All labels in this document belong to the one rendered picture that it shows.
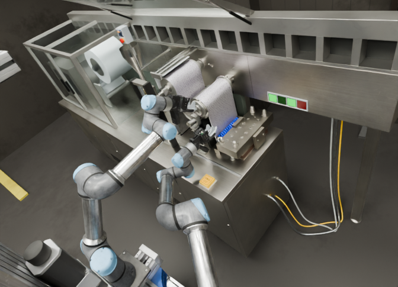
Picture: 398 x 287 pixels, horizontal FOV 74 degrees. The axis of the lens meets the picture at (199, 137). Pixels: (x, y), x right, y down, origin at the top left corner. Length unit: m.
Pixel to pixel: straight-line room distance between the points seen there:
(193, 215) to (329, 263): 1.35
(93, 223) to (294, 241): 1.56
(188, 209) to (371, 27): 1.03
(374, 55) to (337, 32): 0.20
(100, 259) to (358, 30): 1.50
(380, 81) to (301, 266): 1.46
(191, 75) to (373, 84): 0.99
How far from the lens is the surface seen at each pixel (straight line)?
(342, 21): 1.29
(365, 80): 1.37
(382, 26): 1.26
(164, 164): 1.86
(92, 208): 1.39
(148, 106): 1.31
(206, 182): 1.61
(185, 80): 1.72
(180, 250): 2.52
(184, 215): 1.23
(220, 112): 1.66
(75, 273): 1.00
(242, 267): 2.33
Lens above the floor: 2.15
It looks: 40 degrees down
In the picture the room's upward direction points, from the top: 21 degrees counter-clockwise
